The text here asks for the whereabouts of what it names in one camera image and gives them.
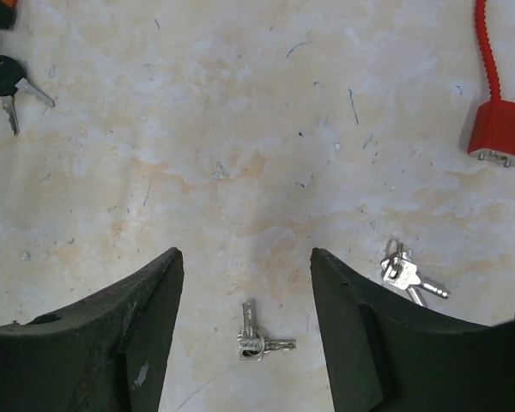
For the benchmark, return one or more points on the silver key bunch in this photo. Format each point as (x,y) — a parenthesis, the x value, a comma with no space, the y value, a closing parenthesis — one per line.
(400,272)
(251,344)

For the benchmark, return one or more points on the silver key bunch near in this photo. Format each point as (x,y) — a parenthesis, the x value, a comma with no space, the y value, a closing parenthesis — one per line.
(251,344)

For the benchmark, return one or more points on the silver key bunch middle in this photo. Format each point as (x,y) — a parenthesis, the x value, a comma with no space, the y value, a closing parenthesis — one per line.
(400,272)

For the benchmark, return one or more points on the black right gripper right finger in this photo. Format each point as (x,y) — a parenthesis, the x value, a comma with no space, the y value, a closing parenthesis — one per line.
(385,353)

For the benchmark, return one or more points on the red cable padlock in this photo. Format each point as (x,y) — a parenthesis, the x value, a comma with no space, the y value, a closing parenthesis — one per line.
(493,135)

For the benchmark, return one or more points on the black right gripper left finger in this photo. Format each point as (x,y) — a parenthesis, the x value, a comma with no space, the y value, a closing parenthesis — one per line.
(106,352)

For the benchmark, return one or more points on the black head key bunch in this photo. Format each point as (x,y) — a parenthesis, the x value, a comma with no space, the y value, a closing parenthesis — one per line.
(13,79)

